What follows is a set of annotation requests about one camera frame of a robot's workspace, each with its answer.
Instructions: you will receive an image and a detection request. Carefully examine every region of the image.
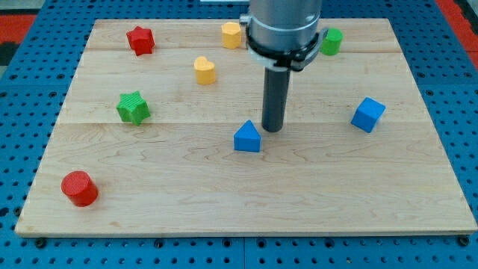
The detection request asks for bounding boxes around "green cylinder block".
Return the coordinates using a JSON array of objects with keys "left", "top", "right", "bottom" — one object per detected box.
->
[{"left": 320, "top": 28, "right": 344, "bottom": 56}]

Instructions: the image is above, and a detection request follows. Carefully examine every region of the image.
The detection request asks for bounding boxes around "red cylinder block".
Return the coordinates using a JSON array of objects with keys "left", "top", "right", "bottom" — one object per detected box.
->
[{"left": 60, "top": 170, "right": 99, "bottom": 207}]

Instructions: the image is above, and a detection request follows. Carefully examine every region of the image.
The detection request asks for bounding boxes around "light wooden board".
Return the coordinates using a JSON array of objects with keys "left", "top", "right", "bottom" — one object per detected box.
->
[{"left": 15, "top": 19, "right": 477, "bottom": 238}]

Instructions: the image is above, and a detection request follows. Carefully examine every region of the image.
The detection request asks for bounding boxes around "blue cube block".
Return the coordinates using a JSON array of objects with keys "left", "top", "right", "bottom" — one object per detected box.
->
[{"left": 351, "top": 97, "right": 386, "bottom": 133}]

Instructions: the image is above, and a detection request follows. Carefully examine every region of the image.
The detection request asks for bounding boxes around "blue triangle block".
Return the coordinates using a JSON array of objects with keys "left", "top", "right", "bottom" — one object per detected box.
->
[{"left": 233, "top": 120, "right": 261, "bottom": 152}]

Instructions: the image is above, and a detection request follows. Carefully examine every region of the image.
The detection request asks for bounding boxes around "green star block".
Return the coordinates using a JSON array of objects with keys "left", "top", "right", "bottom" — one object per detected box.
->
[{"left": 117, "top": 91, "right": 151, "bottom": 126}]

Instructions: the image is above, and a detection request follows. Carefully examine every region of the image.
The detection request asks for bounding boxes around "red star block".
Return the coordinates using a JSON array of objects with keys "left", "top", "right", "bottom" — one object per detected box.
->
[{"left": 126, "top": 26, "right": 155, "bottom": 56}]

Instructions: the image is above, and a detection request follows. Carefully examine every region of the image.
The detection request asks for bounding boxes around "yellow hexagon block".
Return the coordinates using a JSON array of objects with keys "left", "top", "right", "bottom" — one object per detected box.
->
[{"left": 221, "top": 22, "right": 242, "bottom": 49}]

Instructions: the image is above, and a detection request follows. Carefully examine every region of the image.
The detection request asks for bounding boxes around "black cable clamp ring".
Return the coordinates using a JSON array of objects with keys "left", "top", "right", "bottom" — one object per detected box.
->
[{"left": 244, "top": 27, "right": 329, "bottom": 72}]

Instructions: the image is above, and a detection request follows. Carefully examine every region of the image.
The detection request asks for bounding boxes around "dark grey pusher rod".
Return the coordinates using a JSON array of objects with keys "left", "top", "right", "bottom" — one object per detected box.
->
[{"left": 261, "top": 69, "right": 290, "bottom": 132}]

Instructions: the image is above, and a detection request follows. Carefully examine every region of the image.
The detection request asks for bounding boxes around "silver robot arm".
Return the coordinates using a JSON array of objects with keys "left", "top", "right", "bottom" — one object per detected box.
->
[{"left": 240, "top": 0, "right": 322, "bottom": 52}]

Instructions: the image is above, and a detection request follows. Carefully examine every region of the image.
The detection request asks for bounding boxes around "yellow heart block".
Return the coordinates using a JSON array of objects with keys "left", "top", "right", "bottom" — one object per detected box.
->
[{"left": 193, "top": 56, "right": 216, "bottom": 85}]

